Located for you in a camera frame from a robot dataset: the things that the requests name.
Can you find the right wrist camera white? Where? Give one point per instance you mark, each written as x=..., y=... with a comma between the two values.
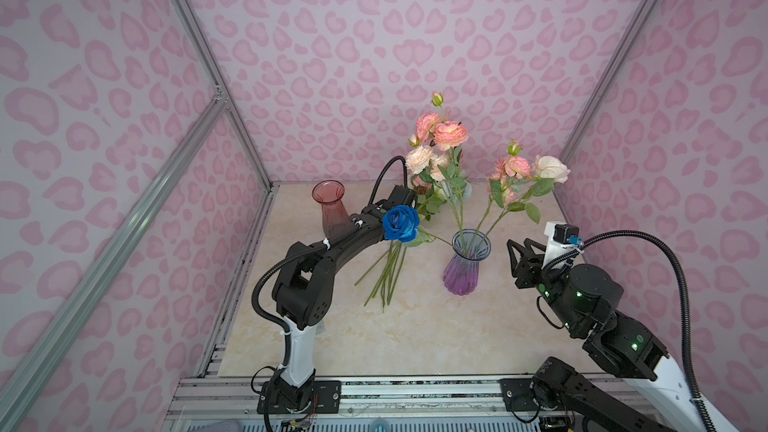
x=561, y=238

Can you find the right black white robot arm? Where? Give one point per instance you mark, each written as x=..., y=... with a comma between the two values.
x=585, y=300

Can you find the red glass vase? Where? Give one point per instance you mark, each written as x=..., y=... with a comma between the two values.
x=329, y=195

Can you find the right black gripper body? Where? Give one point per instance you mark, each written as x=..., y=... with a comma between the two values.
x=530, y=271

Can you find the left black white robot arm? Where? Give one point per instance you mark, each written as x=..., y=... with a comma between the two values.
x=297, y=292

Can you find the white rose stem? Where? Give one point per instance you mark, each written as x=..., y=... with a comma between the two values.
x=549, y=171

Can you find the blue rose stem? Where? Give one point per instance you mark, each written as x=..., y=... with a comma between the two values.
x=403, y=224

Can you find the large pink spray rose stem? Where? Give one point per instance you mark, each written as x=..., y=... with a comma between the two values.
x=438, y=125

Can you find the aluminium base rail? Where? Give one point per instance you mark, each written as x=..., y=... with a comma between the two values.
x=398, y=403

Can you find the cream peach rose stem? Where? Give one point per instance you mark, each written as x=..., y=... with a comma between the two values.
x=435, y=173

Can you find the purple blue glass vase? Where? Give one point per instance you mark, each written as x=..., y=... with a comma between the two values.
x=470, y=248

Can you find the diagonal aluminium frame bar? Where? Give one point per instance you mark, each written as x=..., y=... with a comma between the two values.
x=39, y=365

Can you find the pile of pink roses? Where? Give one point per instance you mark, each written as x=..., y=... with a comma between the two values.
x=393, y=261

